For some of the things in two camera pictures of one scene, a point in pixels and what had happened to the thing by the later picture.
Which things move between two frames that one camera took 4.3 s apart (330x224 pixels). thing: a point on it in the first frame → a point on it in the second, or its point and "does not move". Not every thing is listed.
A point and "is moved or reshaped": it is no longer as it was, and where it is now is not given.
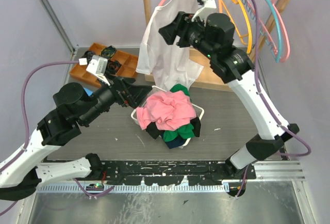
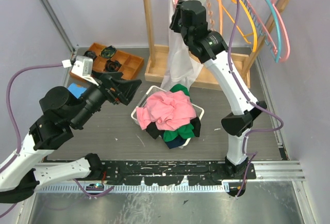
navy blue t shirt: [178, 142] does not move
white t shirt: [169, 65] is moved or reshaped
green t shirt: [186, 132] does not move
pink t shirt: [169, 110] does not move
